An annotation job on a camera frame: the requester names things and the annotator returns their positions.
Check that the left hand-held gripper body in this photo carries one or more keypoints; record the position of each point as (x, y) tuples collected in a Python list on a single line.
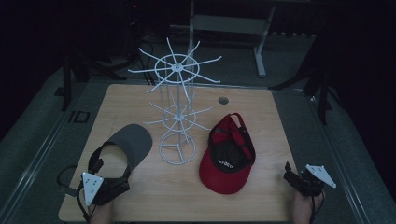
[(92, 186)]

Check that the black metal stand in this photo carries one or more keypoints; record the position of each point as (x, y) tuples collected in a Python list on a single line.
[(67, 84), (322, 93)]

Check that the grey metal desk frame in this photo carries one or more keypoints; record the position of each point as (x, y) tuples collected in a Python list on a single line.
[(230, 24)]

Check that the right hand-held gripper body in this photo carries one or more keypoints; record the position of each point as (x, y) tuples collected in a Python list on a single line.
[(313, 180)]

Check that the person's right hand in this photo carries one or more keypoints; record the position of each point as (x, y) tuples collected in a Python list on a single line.
[(303, 207)]

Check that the grey sun visor cap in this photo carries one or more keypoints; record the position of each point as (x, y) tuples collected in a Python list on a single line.
[(134, 143)]

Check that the person's left hand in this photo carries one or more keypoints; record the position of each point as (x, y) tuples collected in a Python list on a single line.
[(101, 213)]

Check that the grey round table grommet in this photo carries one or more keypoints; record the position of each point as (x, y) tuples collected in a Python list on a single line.
[(223, 100)]

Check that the red baseball cap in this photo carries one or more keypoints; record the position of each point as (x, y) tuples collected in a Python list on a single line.
[(224, 161)]

